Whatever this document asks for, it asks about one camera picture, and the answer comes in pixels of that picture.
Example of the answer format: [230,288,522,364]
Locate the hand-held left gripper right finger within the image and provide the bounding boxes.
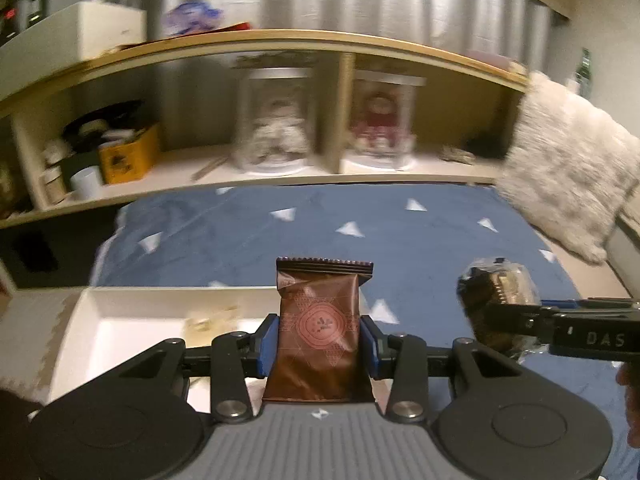
[360,314,522,420]

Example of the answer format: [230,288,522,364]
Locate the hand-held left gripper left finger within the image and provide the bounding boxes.
[119,313,279,424]

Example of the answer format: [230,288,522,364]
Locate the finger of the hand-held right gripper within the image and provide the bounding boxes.
[481,301,555,345]
[539,298,640,311]

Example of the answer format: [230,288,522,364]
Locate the clear-wrapped dark cake packet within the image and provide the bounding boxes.
[456,256,543,358]

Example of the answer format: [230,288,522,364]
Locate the brown snack packet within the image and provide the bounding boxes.
[261,256,375,404]

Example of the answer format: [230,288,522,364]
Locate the white cardboard box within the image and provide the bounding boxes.
[47,286,373,411]

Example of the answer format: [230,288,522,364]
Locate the person's right hand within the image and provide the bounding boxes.
[616,362,640,453]

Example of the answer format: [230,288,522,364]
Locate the blue quilt with white triangles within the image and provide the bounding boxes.
[92,182,640,480]

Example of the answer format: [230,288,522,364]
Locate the fluffy beige pillow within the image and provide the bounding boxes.
[497,71,636,265]

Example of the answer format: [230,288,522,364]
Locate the dried flower bundle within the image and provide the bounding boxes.
[440,145,476,165]

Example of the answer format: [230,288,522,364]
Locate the wooden sticks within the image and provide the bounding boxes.
[191,155,232,182]

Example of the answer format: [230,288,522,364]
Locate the glass dome with red doll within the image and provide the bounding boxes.
[341,71,427,173]

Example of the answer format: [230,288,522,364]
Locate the glass dome with white doll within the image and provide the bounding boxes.
[234,65,315,176]

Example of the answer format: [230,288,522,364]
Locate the green glass bottle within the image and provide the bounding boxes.
[572,47,593,98]

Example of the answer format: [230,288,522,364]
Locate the yellow box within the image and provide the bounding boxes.
[98,122,162,185]

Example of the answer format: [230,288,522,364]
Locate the wooden shelf unit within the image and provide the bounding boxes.
[0,29,532,231]

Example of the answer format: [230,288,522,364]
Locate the white cup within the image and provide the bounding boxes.
[70,166,104,201]

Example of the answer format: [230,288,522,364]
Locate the blue and purple bag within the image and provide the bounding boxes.
[162,1,223,38]

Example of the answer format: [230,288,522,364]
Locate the white storage box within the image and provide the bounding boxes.
[0,0,148,103]

